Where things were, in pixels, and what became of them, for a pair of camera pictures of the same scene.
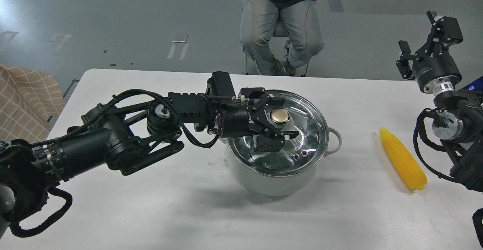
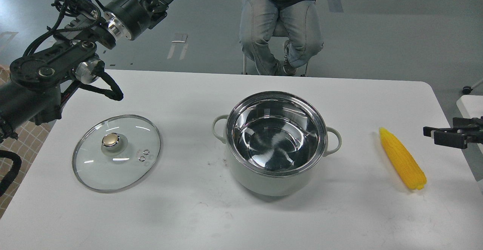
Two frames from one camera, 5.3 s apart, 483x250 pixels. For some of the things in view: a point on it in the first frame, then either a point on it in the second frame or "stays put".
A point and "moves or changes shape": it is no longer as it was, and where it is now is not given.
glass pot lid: (299, 153) moves or changes shape
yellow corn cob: (407, 165) stays put
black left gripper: (240, 121) -> (130, 14)
